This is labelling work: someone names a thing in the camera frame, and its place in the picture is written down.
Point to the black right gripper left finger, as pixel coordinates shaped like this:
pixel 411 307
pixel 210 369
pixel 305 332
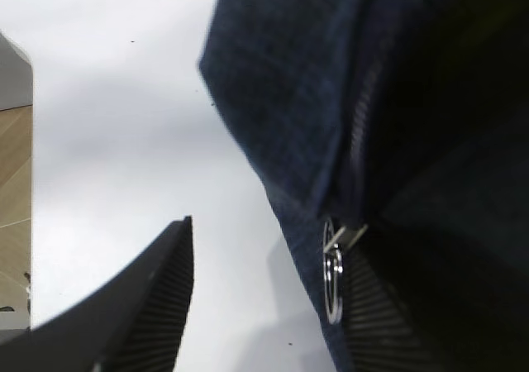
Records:
pixel 135 322

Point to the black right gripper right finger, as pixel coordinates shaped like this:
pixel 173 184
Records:
pixel 427 300

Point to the dark blue lunch bag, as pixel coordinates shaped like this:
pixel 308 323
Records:
pixel 355 113

